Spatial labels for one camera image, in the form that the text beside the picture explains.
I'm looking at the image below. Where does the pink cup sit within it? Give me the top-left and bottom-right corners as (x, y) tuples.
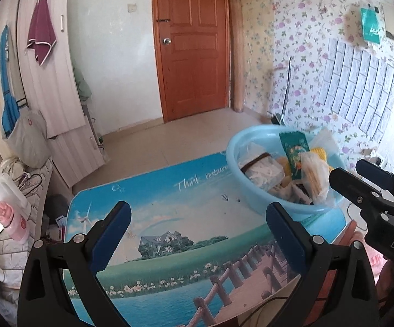
(0, 202), (30, 245)

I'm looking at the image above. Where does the grey printed packet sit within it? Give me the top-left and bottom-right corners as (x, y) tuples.
(293, 183), (312, 205)

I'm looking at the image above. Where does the grey cloth bag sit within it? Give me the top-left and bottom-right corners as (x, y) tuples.
(4, 109), (52, 169)

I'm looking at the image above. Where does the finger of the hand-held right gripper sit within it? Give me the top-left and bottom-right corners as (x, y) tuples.
(355, 159), (394, 208)
(329, 167), (384, 212)

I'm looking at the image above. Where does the maroon towel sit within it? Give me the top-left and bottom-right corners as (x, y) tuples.
(25, 0), (58, 66)

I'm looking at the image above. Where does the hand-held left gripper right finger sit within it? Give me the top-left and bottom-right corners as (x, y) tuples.
(265, 202), (378, 327)

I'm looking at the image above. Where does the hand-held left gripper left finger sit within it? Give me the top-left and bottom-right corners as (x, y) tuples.
(17, 200), (132, 327)

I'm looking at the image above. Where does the white coiled cord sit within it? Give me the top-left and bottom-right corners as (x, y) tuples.
(0, 157), (30, 184)

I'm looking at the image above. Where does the yellow mesh plush hat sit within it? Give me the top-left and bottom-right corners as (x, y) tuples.
(279, 146), (330, 181)

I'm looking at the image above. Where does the beige rolled mat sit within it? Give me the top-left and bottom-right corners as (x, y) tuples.
(229, 0), (245, 113)

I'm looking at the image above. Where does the pink blanket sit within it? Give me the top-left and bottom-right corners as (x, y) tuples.
(353, 232), (384, 278)

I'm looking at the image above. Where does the white brick foam wall panel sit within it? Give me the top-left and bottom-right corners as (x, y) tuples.
(321, 37), (394, 142)

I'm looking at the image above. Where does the light wooden wardrobe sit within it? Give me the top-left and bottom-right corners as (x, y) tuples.
(0, 0), (111, 189)

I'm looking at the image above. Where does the teal paper bag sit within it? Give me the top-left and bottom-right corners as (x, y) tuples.
(359, 7), (386, 45)

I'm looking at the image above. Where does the white brick-pattern side cabinet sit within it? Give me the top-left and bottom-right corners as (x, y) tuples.
(0, 158), (54, 290)

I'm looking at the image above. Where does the clear bag with brown band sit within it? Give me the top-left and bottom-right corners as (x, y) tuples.
(238, 143), (285, 192)

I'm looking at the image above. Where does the light blue plastic basin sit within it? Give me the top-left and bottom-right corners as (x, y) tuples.
(226, 125), (347, 216)

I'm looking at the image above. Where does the dark green packet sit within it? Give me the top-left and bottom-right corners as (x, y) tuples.
(279, 131), (311, 181)

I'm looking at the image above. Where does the metal rod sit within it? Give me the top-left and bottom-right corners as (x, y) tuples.
(283, 56), (293, 125)

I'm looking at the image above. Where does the clear bag of tan sticks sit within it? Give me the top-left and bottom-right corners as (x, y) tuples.
(300, 152), (331, 205)

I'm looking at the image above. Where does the brown wooden door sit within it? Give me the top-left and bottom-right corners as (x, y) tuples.
(151, 0), (231, 123)

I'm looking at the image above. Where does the blue apron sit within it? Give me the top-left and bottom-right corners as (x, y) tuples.
(0, 25), (21, 140)

